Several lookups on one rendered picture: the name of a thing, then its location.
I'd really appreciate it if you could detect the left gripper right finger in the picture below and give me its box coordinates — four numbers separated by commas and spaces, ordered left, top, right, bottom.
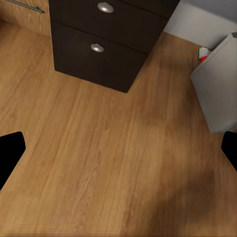
221, 131, 237, 171

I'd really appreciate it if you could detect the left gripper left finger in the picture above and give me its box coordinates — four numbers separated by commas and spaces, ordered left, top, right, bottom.
0, 131, 26, 190

